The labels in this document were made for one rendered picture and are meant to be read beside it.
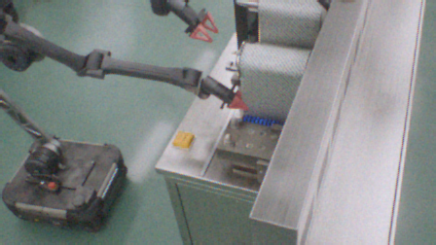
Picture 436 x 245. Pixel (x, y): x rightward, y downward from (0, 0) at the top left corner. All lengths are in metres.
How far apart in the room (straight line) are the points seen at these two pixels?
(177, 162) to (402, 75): 0.93
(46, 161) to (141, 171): 0.63
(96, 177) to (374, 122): 1.92
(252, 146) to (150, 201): 1.32
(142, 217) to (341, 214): 1.95
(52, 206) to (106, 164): 0.39
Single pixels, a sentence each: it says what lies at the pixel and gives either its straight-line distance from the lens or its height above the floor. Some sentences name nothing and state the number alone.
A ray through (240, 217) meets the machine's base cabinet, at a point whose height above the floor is 0.70.
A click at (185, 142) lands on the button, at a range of 1.89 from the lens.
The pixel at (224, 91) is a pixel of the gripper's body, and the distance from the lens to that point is 1.75.
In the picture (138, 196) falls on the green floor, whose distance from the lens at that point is 2.94.
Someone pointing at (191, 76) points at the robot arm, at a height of 1.21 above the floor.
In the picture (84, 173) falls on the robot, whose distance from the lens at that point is 2.83.
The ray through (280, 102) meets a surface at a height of 1.13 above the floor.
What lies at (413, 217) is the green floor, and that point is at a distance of 2.85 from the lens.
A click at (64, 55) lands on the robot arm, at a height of 1.29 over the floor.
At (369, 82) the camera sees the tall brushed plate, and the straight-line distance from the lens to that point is 1.33.
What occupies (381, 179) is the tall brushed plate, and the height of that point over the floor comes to 1.44.
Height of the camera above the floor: 2.29
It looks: 45 degrees down
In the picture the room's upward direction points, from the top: 8 degrees counter-clockwise
